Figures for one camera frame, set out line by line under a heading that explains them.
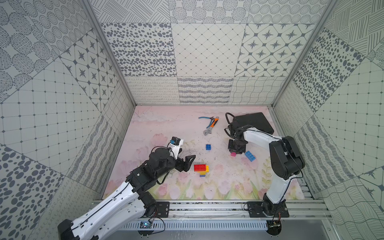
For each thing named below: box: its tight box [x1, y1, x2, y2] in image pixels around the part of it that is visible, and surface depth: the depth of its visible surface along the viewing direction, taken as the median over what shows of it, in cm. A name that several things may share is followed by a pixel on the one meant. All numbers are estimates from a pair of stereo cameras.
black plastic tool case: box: [232, 112, 274, 135], surface depth 110 cm
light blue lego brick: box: [244, 150, 257, 162], surface depth 93 cm
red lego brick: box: [193, 164, 206, 172], surface depth 79 cm
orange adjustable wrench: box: [203, 116, 220, 136], surface depth 109 cm
